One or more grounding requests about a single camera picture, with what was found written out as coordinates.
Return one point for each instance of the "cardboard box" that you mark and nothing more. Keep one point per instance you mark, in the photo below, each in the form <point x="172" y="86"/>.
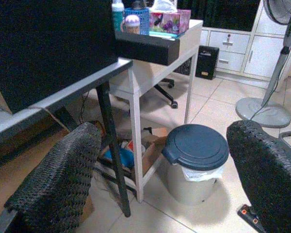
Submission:
<point x="152" y="150"/>

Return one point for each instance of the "grey table with black legs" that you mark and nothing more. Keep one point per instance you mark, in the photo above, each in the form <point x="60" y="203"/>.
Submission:
<point x="70" y="89"/>

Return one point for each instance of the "grey standing fan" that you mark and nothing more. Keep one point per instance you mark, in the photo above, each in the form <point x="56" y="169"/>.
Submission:
<point x="264" y="114"/>

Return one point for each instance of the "teal bottle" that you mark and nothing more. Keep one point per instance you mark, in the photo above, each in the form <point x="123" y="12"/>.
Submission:
<point x="117" y="17"/>

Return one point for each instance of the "black power strip orange switches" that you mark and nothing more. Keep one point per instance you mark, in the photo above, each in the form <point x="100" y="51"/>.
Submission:
<point x="247" y="213"/>

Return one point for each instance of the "beige side table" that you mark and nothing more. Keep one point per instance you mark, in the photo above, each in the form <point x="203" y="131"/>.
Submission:
<point x="135" y="114"/>

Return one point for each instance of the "grey rubbish bin dark lid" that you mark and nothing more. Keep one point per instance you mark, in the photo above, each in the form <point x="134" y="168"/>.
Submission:
<point x="196" y="148"/>

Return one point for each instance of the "small jar with pink lid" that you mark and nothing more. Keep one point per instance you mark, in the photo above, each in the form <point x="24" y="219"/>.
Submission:
<point x="131" y="24"/>

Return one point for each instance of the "black rectangular tray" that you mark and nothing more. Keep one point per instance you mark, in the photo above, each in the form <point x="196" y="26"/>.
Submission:
<point x="145" y="48"/>

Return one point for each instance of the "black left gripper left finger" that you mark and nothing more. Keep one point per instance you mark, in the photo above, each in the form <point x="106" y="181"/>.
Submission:
<point x="55" y="179"/>

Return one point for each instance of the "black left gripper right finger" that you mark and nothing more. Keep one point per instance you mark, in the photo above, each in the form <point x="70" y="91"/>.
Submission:
<point x="269" y="174"/>

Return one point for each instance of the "white bin liner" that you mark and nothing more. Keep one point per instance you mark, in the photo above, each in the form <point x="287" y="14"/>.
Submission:
<point x="198" y="173"/>

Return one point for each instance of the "large black monitor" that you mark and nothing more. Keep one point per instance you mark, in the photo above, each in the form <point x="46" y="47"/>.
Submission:
<point x="48" y="48"/>

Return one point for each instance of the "black office chair base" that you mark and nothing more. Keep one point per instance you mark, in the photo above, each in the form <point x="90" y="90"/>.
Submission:
<point x="166" y="93"/>

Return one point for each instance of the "black speaker box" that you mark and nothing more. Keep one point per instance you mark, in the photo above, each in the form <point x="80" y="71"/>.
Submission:
<point x="206" y="61"/>

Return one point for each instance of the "white drawer cabinet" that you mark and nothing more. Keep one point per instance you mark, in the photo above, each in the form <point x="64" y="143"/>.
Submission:
<point x="235" y="46"/>

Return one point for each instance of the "blue woven basket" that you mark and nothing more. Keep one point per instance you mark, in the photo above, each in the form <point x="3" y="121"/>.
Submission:
<point x="141" y="20"/>

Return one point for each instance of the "purple floral tissue box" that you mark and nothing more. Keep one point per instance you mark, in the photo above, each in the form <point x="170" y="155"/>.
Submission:
<point x="171" y="21"/>

